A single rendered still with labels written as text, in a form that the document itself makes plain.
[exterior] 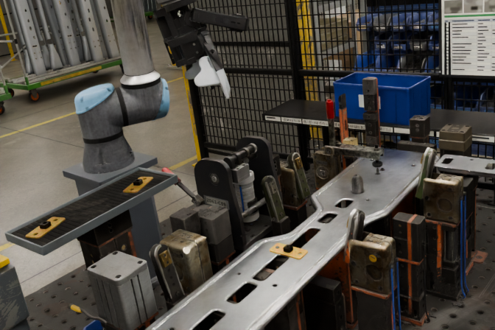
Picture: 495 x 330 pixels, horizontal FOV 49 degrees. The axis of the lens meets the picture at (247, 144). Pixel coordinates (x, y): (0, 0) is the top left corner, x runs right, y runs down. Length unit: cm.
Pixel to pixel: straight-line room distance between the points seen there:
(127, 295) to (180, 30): 51
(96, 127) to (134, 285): 63
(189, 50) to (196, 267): 45
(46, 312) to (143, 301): 75
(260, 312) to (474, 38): 125
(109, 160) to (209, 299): 62
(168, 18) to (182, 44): 6
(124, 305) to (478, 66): 140
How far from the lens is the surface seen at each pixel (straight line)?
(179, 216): 125
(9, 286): 114
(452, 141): 174
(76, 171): 168
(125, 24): 155
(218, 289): 115
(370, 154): 156
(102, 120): 158
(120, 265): 109
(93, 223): 117
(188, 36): 104
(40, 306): 185
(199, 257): 118
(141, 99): 158
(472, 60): 199
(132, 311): 109
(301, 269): 118
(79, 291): 186
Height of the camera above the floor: 164
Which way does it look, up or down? 19 degrees down
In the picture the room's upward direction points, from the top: 8 degrees counter-clockwise
